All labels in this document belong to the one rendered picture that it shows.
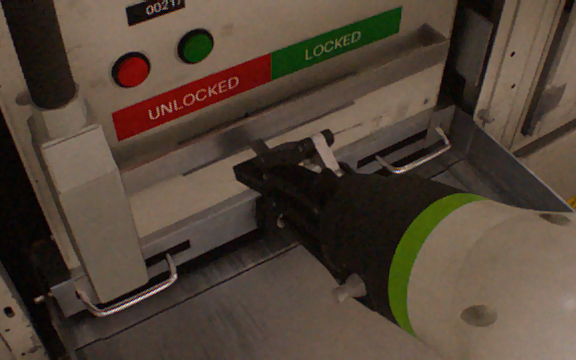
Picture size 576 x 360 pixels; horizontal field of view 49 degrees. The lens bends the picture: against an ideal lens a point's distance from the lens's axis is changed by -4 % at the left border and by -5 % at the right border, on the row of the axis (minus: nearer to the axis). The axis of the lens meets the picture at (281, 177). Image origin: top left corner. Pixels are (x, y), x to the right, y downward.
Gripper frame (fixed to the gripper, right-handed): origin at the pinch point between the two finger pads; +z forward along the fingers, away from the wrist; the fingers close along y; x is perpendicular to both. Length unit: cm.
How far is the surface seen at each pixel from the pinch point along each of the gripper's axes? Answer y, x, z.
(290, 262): 15.3, 3.8, 9.9
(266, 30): -12.3, 4.8, 1.2
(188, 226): 6.0, -5.9, 10.4
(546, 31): -1.0, 42.1, 2.7
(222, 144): -3.8, -2.3, 1.5
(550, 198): 16.3, 32.6, -3.5
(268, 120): -4.3, 2.6, 1.2
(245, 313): 16.9, -4.0, 7.1
